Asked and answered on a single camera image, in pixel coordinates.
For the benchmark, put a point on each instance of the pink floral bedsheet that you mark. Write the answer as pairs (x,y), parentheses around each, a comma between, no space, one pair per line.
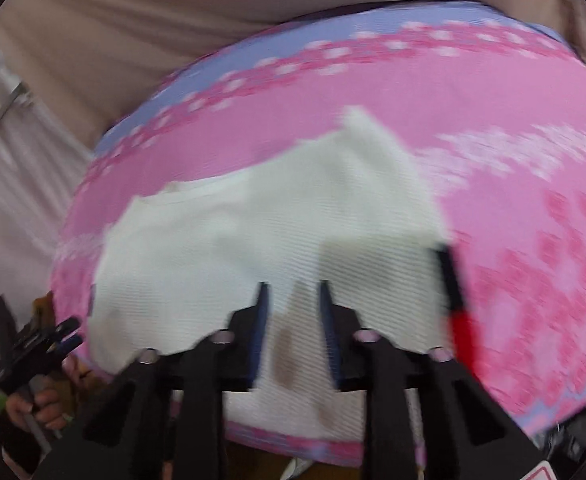
(498,135)

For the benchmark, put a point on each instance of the beige backdrop cloth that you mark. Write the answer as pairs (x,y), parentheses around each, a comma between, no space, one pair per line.
(223,25)

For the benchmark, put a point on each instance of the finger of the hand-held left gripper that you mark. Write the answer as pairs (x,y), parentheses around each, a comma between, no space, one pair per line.
(65,327)
(70,345)

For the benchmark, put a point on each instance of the white red black knit sweater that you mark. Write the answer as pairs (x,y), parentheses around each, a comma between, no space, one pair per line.
(273,240)

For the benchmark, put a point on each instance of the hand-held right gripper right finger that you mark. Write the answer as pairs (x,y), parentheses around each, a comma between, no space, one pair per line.
(330,340)

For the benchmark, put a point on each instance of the person's brown clothing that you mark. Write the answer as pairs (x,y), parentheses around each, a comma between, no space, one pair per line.
(80,380)

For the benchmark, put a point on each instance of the person's left hand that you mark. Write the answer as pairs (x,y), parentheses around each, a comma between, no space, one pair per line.
(48,405)

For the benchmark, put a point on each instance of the white draped cloth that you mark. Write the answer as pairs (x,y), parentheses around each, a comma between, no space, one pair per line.
(18,200)

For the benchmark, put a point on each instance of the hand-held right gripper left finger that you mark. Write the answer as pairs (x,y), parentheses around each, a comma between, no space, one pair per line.
(259,340)

